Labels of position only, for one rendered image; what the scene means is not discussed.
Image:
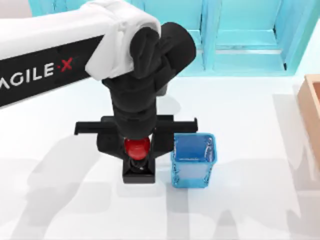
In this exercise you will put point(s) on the light blue rack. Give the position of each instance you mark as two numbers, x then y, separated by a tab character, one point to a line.
240	37

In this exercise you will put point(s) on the salmon shallow box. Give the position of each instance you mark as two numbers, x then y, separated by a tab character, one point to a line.
311	105

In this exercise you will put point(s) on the blue square cup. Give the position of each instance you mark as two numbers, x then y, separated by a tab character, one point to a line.
192	162

